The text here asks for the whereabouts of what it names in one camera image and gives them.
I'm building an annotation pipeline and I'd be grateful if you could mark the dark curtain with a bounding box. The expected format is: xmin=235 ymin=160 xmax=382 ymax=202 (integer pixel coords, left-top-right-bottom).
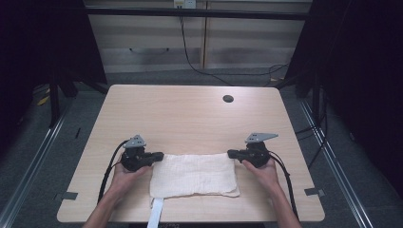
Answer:
xmin=285 ymin=0 xmax=403 ymax=198
xmin=0 ymin=0 xmax=107 ymax=153

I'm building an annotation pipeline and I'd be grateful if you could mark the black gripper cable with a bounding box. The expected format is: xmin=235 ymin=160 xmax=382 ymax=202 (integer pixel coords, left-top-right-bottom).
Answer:
xmin=97 ymin=139 xmax=131 ymax=204
xmin=269 ymin=150 xmax=299 ymax=220

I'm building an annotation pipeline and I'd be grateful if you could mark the white wall outlet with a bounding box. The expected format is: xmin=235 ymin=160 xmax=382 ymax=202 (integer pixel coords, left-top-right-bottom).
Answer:
xmin=173 ymin=0 xmax=198 ymax=10

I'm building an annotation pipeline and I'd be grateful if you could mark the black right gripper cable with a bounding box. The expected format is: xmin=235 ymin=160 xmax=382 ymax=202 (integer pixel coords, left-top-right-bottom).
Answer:
xmin=269 ymin=150 xmax=299 ymax=220

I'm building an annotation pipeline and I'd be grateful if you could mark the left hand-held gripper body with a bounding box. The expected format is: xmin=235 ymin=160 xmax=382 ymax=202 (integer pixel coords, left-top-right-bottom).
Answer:
xmin=120 ymin=134 xmax=150 ymax=173

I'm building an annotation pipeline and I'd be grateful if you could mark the black floor cable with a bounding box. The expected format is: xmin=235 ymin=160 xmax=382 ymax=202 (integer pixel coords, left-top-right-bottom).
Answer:
xmin=179 ymin=15 xmax=290 ymax=87

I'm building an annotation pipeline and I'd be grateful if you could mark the cream cloth with white strap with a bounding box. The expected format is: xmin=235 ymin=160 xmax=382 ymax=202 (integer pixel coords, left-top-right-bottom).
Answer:
xmin=146 ymin=152 xmax=241 ymax=228

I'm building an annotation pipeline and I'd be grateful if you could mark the black stand post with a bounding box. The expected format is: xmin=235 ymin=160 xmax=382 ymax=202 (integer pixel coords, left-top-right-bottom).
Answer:
xmin=311 ymin=71 xmax=321 ymax=128
xmin=48 ymin=71 xmax=62 ymax=128

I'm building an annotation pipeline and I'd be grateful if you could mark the person's right hand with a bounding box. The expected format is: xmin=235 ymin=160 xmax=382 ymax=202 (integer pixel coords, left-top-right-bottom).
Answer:
xmin=241 ymin=157 xmax=281 ymax=192

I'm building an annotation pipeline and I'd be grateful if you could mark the person's left hand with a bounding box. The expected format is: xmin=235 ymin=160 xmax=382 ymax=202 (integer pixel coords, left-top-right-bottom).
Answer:
xmin=108 ymin=154 xmax=154 ymax=198

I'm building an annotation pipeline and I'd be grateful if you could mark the black horizontal bar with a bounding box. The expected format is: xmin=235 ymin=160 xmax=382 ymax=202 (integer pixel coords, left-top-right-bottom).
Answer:
xmin=85 ymin=8 xmax=310 ymax=21

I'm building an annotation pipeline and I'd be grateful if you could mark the grey tape piece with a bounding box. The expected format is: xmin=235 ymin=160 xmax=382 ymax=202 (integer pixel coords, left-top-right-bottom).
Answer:
xmin=304 ymin=187 xmax=326 ymax=198
xmin=53 ymin=191 xmax=79 ymax=201

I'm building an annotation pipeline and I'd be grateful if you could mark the metal floor rail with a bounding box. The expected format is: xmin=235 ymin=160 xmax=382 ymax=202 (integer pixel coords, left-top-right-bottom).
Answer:
xmin=0 ymin=104 xmax=73 ymax=228
xmin=298 ymin=100 xmax=375 ymax=228

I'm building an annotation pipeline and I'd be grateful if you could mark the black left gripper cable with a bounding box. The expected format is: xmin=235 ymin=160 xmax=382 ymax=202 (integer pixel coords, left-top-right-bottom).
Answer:
xmin=97 ymin=139 xmax=131 ymax=204

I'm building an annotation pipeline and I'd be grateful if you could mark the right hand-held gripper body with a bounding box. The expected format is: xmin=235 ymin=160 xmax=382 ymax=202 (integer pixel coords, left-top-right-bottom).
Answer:
xmin=244 ymin=132 xmax=279 ymax=169

